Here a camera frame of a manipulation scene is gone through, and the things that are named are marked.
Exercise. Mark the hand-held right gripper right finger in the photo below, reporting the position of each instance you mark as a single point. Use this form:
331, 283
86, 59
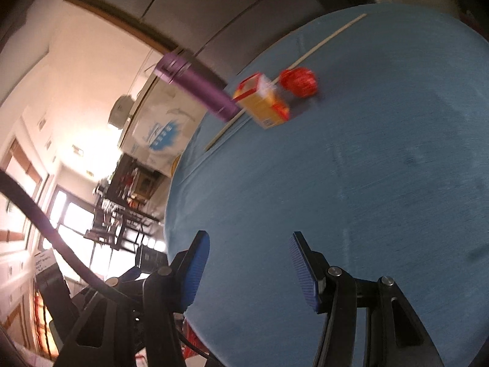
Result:
303, 275

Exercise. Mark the yellow plastic stool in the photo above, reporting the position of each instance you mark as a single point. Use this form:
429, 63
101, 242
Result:
175, 166

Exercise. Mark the red plastic basket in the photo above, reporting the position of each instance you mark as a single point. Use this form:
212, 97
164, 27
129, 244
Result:
192, 349

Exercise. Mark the yellow and red carton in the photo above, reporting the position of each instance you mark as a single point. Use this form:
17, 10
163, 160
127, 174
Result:
263, 107

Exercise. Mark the white chest freezer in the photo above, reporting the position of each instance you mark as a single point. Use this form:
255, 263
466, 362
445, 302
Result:
160, 137

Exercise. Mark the dark wooden chair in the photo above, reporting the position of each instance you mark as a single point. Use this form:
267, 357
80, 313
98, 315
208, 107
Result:
118, 225

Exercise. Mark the red plastic bag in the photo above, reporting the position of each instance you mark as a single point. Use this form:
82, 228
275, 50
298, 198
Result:
300, 81

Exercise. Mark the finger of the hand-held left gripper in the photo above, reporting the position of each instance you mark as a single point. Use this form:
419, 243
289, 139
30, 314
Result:
130, 274

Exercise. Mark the long white stick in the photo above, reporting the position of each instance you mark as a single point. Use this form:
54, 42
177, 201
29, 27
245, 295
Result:
328, 38

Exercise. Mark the dark wooden table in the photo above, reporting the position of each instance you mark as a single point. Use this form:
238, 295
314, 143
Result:
137, 177

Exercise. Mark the white rice cooker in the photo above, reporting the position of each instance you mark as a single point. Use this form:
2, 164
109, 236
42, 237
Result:
120, 111

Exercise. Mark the black bin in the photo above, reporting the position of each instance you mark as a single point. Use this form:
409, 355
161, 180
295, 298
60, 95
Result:
151, 258

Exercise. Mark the blue tablecloth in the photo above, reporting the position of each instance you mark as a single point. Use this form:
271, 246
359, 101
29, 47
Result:
344, 183

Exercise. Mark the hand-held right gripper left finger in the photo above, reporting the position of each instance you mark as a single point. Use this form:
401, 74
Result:
195, 271

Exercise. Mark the purple thermos bottle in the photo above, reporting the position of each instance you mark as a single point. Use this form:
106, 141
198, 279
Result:
198, 86

